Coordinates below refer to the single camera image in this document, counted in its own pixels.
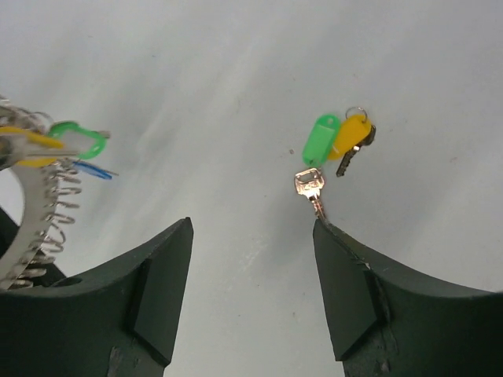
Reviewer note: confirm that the yellow key tag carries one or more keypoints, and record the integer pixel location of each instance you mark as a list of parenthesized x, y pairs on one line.
[(353, 130)]

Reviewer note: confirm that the green tag on ring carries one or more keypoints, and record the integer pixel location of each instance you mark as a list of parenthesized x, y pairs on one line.
[(88, 143)]

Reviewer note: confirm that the small metal key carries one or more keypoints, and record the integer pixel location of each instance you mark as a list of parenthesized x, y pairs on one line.
[(309, 183)]

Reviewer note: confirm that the yellow tag on ring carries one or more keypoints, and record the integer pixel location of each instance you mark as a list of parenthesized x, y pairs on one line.
[(25, 148)]

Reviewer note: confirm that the blue key tag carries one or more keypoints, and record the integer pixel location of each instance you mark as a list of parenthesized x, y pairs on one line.
[(94, 170)]

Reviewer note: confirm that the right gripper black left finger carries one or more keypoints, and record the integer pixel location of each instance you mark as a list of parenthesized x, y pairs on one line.
[(117, 319)]

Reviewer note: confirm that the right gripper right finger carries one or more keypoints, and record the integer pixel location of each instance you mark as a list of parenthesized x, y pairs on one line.
[(387, 319)]

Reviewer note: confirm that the dark key with yellow tag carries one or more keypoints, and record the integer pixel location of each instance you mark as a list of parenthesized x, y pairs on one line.
[(348, 156)]

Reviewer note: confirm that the green key tag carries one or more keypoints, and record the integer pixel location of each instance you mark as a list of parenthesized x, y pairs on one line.
[(320, 140)]

